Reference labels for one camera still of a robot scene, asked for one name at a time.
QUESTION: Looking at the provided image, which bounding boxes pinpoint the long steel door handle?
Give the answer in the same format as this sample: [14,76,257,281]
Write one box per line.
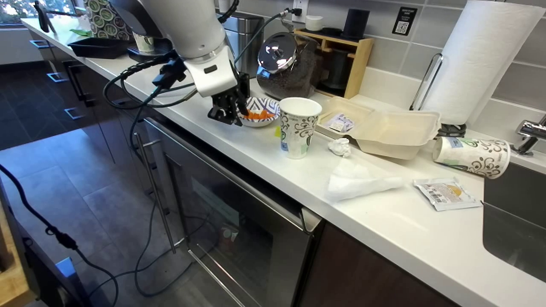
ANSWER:
[133,132,178,255]

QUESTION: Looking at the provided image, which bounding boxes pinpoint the beige clamshell food container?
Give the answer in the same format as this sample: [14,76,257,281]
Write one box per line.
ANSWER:
[316,96,441,161]

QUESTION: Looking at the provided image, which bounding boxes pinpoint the black cable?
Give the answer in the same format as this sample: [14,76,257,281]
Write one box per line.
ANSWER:
[233,7,304,65]
[0,164,120,307]

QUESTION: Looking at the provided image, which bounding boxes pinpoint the wall socket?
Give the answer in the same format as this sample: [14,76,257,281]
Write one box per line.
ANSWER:
[292,0,310,24]

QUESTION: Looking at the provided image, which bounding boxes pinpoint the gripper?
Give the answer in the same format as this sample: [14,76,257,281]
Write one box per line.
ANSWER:
[207,72,251,127]

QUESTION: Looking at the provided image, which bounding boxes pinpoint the white napkin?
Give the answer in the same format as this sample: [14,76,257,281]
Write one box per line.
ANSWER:
[326,157,405,202]

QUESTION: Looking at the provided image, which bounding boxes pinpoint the flat food packet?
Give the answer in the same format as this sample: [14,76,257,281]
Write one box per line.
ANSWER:
[412,177,483,212]

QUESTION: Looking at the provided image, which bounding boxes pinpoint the coffee machine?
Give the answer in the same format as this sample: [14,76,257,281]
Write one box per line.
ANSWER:
[108,0,173,63]

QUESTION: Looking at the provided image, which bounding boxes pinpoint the small sachet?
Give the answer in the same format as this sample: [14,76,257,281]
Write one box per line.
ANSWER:
[328,113,356,133]

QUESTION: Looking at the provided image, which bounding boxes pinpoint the wooden rack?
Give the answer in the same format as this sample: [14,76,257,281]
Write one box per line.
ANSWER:
[294,28,375,100]

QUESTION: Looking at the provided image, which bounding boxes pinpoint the black door handle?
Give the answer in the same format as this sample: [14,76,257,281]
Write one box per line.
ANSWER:
[67,63,96,107]

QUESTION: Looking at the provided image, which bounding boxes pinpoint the crumpled white paper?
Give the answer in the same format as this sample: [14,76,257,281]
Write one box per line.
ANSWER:
[327,137,351,158]

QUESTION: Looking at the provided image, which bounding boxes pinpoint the glass jar of coffee beans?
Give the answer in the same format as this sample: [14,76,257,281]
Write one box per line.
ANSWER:
[256,32,321,101]

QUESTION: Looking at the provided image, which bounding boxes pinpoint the paper towel roll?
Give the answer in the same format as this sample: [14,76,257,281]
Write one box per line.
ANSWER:
[420,0,546,125]

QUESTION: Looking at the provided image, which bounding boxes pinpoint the window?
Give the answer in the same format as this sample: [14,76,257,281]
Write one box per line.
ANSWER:
[0,0,78,27]

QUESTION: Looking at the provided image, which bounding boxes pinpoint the stainless steel canister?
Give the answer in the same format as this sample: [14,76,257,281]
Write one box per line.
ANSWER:
[217,12,266,78]

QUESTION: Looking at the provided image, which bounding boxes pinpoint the patterned paper cup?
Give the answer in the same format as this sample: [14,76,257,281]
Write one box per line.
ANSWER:
[432,136,511,179]
[279,97,323,160]

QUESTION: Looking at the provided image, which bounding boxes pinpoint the black cylinder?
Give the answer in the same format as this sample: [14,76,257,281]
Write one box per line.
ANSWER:
[342,8,371,40]

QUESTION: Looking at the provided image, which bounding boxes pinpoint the black tap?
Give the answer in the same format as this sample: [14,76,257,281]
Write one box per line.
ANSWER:
[33,0,56,34]

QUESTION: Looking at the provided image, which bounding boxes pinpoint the blue patterned plate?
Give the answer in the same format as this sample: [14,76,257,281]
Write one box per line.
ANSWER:
[237,97,281,128]

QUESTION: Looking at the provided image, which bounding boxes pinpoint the steel sink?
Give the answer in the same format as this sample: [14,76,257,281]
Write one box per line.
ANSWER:
[482,161,546,283]

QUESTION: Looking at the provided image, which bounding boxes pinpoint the patterned box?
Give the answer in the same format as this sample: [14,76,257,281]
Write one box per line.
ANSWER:
[83,0,135,41]

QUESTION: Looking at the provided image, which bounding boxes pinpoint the black code sign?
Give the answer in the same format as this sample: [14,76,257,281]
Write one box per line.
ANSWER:
[392,6,418,37]

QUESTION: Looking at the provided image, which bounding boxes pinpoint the black tray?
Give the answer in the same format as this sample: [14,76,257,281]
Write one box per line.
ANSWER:
[67,37,131,60]

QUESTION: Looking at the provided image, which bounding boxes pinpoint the chrome tap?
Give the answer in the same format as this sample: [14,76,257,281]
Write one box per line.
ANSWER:
[510,113,546,156]

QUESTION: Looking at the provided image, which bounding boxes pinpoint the metal paper towel holder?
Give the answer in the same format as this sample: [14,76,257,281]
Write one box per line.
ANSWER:
[409,53,468,138]

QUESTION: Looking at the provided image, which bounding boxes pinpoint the glass fridge door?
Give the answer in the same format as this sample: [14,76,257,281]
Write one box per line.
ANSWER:
[142,117,323,307]

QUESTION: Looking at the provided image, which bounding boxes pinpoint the silver jar lid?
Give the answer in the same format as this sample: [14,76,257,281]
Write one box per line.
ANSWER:
[257,32,299,74]

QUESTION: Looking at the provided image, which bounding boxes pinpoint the orange food pieces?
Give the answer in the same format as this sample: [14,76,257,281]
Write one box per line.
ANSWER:
[244,108,276,121]

